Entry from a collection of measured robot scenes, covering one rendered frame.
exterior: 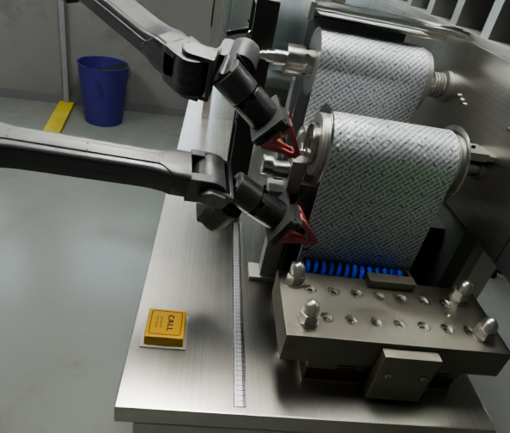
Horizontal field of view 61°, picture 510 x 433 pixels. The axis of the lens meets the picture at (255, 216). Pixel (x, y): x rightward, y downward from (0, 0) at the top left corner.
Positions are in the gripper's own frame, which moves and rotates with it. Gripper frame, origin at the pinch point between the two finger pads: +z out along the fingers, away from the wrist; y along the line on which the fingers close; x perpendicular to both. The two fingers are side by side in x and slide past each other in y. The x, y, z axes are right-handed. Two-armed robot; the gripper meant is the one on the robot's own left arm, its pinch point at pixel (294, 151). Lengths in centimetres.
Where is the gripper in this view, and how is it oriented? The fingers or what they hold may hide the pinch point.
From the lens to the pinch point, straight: 82.0
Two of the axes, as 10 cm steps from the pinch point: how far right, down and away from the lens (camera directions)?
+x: 7.8, -5.2, -3.5
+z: 6.2, 5.8, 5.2
